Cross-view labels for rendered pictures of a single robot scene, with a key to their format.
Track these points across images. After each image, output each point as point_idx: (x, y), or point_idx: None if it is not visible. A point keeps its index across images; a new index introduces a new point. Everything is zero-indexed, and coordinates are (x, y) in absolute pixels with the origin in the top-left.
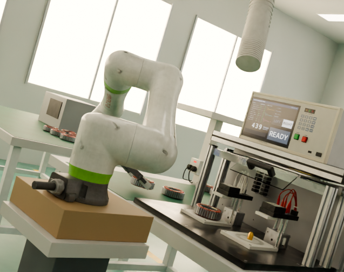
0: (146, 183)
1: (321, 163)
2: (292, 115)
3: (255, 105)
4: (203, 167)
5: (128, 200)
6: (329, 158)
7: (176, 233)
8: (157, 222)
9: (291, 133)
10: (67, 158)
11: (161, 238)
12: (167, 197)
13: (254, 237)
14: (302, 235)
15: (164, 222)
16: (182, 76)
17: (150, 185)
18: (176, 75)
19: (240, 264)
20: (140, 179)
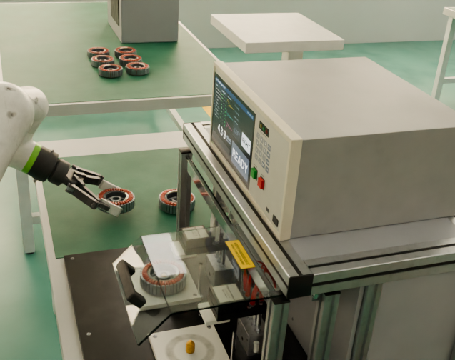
0: (111, 208)
1: (268, 248)
2: (249, 128)
3: (218, 91)
4: (178, 186)
5: (58, 259)
6: (293, 228)
7: (63, 355)
8: (58, 323)
9: (250, 164)
10: (53, 146)
11: (61, 349)
12: (159, 216)
13: (210, 338)
14: (303, 323)
15: (73, 317)
16: (21, 103)
17: (119, 210)
18: None
19: None
20: (98, 206)
